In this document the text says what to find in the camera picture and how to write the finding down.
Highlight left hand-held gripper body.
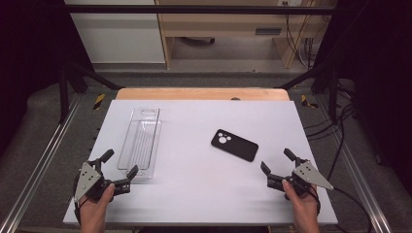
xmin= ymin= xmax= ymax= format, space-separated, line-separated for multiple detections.
xmin=73 ymin=157 xmax=132 ymax=203

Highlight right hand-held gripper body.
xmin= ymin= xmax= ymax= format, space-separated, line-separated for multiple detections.
xmin=266 ymin=157 xmax=334 ymax=199

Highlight clear plastic tray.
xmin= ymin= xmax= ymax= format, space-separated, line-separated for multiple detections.
xmin=117 ymin=107 xmax=162 ymax=181

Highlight person's left hand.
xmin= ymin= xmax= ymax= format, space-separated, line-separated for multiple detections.
xmin=78 ymin=183 xmax=116 ymax=233

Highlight person's right hand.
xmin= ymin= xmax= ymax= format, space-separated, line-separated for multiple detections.
xmin=281 ymin=179 xmax=322 ymax=233

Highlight yellow black tape piece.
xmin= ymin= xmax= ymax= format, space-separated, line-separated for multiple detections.
xmin=300 ymin=94 xmax=320 ymax=110
xmin=92 ymin=93 xmax=107 ymax=111

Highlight white table board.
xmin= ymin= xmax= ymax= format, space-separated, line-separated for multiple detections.
xmin=62 ymin=99 xmax=339 ymax=226

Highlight black tripod stand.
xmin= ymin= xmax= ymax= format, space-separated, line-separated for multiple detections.
xmin=57 ymin=61 xmax=125 ymax=124
xmin=275 ymin=61 xmax=358 ymax=122

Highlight wooden table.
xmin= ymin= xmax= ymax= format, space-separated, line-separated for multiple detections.
xmin=116 ymin=86 xmax=291 ymax=102

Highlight white cabinet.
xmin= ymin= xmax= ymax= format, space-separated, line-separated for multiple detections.
xmin=64 ymin=0 xmax=166 ymax=64

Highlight grey desk label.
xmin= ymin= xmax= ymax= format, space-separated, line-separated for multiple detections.
xmin=255 ymin=27 xmax=283 ymax=37

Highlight black curtain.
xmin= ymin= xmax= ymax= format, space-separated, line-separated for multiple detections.
xmin=315 ymin=0 xmax=412 ymax=188
xmin=0 ymin=0 xmax=95 ymax=156

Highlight light wooden desk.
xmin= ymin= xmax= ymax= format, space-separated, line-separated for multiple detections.
xmin=154 ymin=0 xmax=338 ymax=70

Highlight aluminium floor rail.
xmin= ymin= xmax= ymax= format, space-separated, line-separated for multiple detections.
xmin=315 ymin=96 xmax=395 ymax=233
xmin=0 ymin=93 xmax=82 ymax=233

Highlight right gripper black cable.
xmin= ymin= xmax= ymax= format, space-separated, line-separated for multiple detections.
xmin=309 ymin=183 xmax=374 ymax=233

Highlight black floor cables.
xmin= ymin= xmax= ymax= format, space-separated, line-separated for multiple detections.
xmin=304 ymin=103 xmax=358 ymax=183

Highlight hanging desk cables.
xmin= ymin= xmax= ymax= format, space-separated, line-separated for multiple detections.
xmin=285 ymin=13 xmax=325 ymax=69

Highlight black horizontal frame bar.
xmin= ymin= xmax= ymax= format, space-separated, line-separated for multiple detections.
xmin=62 ymin=4 xmax=354 ymax=16

